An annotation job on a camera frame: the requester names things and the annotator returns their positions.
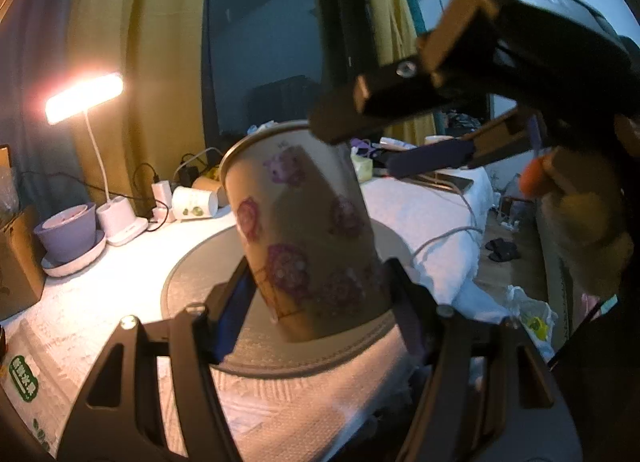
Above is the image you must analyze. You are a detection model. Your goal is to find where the cardboard box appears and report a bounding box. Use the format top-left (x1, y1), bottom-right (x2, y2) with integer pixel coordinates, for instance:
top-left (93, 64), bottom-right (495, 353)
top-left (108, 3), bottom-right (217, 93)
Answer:
top-left (0, 144), bottom-right (46, 320)

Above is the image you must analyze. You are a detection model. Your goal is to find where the floral printed paper cup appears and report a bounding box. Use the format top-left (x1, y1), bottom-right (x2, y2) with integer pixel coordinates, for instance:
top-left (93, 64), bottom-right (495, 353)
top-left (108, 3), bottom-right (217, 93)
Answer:
top-left (220, 121), bottom-right (390, 342)

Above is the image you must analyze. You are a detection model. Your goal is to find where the black charger plug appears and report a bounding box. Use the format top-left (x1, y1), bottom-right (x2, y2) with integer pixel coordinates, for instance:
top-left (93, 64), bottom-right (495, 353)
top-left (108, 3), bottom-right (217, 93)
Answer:
top-left (178, 165), bottom-right (200, 187)

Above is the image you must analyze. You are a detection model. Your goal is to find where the white desk lamp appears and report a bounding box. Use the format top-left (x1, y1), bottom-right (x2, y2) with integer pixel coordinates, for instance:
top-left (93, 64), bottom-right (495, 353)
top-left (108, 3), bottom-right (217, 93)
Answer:
top-left (44, 72), bottom-right (149, 248)

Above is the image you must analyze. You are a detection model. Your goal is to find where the operator hand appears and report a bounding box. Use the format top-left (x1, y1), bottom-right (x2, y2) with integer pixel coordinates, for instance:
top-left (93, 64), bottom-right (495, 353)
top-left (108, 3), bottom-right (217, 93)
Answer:
top-left (520, 147), bottom-right (639, 300)

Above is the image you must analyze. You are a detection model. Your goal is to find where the purple bowl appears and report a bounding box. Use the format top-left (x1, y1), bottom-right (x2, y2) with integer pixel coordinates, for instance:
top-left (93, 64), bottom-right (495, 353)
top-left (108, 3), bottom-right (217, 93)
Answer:
top-left (34, 202), bottom-right (96, 264)

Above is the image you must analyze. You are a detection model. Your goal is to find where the yellow tissue pack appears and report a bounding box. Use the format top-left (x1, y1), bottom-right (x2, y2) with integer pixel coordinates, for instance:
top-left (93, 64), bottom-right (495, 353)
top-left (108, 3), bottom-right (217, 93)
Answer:
top-left (350, 148), bottom-right (373, 184)

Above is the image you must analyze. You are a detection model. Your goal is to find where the plain brown paper cup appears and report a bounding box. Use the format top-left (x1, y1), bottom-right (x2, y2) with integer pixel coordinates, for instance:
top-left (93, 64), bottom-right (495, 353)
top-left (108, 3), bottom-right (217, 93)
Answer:
top-left (192, 176), bottom-right (229, 208)

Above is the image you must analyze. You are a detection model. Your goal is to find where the white plate under bowl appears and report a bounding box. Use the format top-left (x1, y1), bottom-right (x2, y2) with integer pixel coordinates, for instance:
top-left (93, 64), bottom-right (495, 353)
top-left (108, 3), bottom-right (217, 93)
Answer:
top-left (40, 229), bottom-right (106, 278)

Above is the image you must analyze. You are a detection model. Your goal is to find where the white charger plug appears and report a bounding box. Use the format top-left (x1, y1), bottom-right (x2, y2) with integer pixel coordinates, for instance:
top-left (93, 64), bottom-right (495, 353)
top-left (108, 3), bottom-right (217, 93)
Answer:
top-left (151, 180), bottom-right (172, 210)

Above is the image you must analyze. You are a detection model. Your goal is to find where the white printed paper cup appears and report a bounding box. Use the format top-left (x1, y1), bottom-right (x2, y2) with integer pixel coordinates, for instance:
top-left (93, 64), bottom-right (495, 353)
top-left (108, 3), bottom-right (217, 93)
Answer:
top-left (171, 186), bottom-right (218, 220)

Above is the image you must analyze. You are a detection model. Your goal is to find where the yellow curtain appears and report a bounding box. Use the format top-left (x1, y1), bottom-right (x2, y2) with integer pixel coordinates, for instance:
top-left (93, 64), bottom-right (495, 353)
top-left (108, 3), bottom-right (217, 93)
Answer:
top-left (66, 0), bottom-right (205, 216)

